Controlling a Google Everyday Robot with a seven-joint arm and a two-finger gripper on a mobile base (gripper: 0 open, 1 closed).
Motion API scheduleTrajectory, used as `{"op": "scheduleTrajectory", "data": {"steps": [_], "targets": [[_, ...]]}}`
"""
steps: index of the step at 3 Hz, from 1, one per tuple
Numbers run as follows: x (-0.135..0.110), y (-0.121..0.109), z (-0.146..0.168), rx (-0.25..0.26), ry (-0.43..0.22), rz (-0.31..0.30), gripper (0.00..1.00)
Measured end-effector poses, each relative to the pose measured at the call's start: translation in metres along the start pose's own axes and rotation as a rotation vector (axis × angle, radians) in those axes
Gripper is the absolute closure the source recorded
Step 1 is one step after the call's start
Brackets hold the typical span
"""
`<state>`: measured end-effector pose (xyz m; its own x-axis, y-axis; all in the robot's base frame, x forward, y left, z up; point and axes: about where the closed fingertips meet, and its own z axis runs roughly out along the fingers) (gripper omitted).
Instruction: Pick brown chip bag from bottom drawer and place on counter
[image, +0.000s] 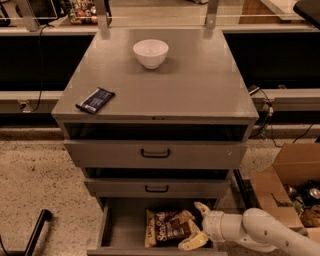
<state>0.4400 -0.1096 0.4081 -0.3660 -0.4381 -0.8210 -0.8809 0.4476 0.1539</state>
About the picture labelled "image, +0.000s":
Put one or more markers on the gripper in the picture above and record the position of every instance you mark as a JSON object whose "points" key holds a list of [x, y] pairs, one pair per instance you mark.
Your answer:
{"points": [[210, 224]]}

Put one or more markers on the brown chip bag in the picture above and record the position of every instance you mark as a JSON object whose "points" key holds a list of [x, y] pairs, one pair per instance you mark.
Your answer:
{"points": [[166, 227]]}

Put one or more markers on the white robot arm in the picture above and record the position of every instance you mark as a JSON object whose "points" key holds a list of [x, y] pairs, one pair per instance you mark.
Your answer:
{"points": [[254, 229]]}

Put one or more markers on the grey bottom drawer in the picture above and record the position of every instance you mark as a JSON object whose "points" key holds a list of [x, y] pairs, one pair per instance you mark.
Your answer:
{"points": [[123, 229]]}

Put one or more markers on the grey drawer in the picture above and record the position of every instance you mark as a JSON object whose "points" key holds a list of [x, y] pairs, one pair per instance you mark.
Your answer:
{"points": [[123, 229], [164, 146], [157, 183]]}

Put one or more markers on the grey middle drawer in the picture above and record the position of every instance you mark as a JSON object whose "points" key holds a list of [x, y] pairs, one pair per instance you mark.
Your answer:
{"points": [[157, 183]]}

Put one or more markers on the grey drawer cabinet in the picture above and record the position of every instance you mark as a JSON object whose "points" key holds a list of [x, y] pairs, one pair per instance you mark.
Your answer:
{"points": [[198, 83]]}

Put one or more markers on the grey top drawer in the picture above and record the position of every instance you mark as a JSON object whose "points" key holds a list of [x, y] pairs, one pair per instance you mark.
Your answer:
{"points": [[164, 146]]}

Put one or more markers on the black metal leg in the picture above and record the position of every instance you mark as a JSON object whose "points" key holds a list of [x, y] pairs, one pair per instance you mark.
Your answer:
{"points": [[242, 188]]}

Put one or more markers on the cardboard box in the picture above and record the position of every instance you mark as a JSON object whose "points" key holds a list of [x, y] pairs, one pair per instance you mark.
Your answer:
{"points": [[295, 165]]}

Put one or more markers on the silver can in box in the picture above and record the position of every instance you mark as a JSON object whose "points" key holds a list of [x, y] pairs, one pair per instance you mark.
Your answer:
{"points": [[315, 193]]}

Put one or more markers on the black bar on floor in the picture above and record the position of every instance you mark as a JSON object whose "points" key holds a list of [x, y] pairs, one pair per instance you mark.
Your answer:
{"points": [[45, 216]]}

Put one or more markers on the dark blue snack bar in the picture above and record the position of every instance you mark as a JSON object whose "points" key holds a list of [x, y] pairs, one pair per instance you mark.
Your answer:
{"points": [[95, 101]]}

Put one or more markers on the white ceramic bowl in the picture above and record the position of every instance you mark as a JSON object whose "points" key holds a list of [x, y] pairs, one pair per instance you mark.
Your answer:
{"points": [[151, 53]]}

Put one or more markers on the right metal post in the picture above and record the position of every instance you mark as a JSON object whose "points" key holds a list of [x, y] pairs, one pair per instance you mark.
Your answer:
{"points": [[210, 19]]}

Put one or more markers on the metal post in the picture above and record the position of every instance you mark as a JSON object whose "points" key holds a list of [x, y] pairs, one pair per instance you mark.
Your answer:
{"points": [[102, 15], [210, 19]]}

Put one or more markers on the left metal post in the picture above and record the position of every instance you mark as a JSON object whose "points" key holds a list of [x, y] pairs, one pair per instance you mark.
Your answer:
{"points": [[102, 15]]}

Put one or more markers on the wire snack basket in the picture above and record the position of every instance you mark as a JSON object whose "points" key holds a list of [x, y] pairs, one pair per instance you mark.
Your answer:
{"points": [[83, 12]]}

